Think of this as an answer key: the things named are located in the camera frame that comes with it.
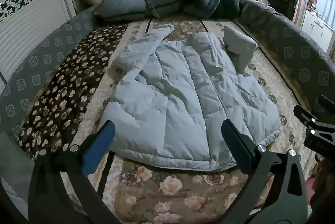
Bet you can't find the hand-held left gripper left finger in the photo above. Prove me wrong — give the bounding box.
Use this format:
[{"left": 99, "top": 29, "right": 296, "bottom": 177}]
[{"left": 27, "top": 120, "right": 122, "bottom": 224}]

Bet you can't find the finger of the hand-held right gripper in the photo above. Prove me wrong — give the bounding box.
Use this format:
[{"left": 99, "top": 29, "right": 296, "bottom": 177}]
[
  {"left": 293, "top": 105, "right": 335, "bottom": 136},
  {"left": 316, "top": 95, "right": 335, "bottom": 116}
]

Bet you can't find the grey blue quilt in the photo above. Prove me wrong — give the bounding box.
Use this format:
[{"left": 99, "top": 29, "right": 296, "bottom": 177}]
[{"left": 94, "top": 0, "right": 184, "bottom": 23}]

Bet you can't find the grey folded cloth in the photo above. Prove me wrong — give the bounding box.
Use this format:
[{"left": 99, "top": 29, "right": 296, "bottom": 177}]
[{"left": 224, "top": 26, "right": 259, "bottom": 74}]

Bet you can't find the grey patterned bed frame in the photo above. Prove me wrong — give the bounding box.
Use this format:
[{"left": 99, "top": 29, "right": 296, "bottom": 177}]
[{"left": 0, "top": 0, "right": 335, "bottom": 188}]

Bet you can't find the light blue padded jacket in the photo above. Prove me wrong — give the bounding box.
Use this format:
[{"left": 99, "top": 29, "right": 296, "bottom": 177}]
[{"left": 97, "top": 23, "right": 283, "bottom": 171}]

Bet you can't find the person's right forearm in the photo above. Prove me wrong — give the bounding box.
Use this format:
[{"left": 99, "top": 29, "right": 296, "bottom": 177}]
[{"left": 307, "top": 157, "right": 335, "bottom": 224}]

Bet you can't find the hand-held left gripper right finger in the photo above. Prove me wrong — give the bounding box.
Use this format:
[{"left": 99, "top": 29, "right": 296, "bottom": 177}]
[{"left": 221, "top": 119, "right": 314, "bottom": 224}]

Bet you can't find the brown floral blanket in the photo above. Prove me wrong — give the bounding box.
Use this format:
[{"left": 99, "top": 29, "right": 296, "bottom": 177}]
[{"left": 17, "top": 23, "right": 131, "bottom": 162}]

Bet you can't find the white patterned wardrobe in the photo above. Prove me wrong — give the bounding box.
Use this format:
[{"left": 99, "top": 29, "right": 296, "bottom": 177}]
[{"left": 0, "top": 0, "right": 77, "bottom": 83}]

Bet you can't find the white cabinet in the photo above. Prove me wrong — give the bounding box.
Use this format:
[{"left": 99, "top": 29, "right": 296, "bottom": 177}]
[{"left": 301, "top": 8, "right": 335, "bottom": 55}]

